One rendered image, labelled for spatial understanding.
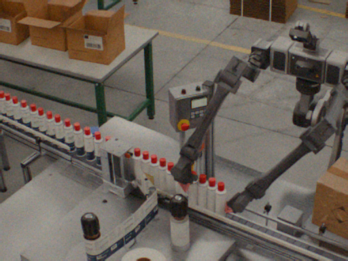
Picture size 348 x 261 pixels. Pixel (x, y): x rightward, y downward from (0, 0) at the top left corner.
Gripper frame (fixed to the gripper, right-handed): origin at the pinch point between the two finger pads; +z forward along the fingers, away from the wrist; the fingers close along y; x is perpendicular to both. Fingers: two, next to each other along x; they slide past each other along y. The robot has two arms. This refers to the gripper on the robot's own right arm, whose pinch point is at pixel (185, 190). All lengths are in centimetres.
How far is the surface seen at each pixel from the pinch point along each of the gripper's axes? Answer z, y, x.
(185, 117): -35.2, -5.2, 8.2
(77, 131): -3, -74, 6
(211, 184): -5.4, 11.3, 4.9
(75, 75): 25, -152, 88
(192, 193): 3.5, 1.5, 3.7
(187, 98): -45.2, -4.8, 8.7
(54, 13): 6, -212, 130
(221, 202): 2.5, 17.4, 3.9
